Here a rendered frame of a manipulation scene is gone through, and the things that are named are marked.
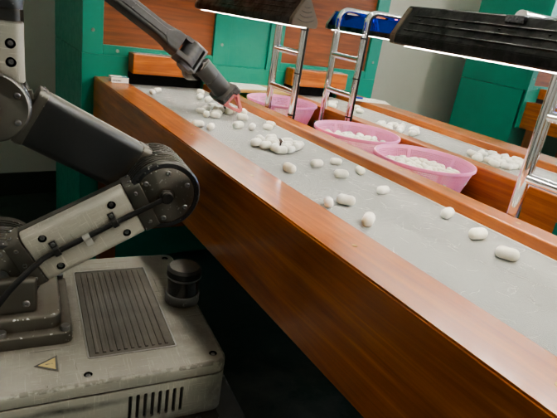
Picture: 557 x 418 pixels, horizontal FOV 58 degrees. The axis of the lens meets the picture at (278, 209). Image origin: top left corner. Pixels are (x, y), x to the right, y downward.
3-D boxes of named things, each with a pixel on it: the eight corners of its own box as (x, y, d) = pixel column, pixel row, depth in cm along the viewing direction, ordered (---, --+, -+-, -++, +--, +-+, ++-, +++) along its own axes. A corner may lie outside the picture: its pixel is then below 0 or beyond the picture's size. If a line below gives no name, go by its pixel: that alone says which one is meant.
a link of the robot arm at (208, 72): (199, 69, 148) (210, 55, 149) (186, 69, 153) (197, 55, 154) (213, 86, 152) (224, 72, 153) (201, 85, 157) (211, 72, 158)
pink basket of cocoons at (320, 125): (369, 179, 141) (375, 146, 137) (292, 153, 155) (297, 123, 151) (407, 166, 161) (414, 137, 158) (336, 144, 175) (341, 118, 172)
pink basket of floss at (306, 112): (303, 138, 177) (308, 111, 173) (233, 123, 182) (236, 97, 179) (319, 126, 201) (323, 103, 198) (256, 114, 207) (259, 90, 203)
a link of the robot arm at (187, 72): (179, 62, 144) (195, 39, 146) (160, 63, 153) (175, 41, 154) (207, 89, 152) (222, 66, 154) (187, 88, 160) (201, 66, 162)
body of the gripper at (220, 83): (225, 83, 163) (211, 66, 158) (240, 89, 155) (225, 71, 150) (211, 98, 162) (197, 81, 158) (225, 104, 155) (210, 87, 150)
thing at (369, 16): (344, 145, 176) (371, 8, 160) (312, 130, 192) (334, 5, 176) (384, 145, 186) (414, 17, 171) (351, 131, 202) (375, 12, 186)
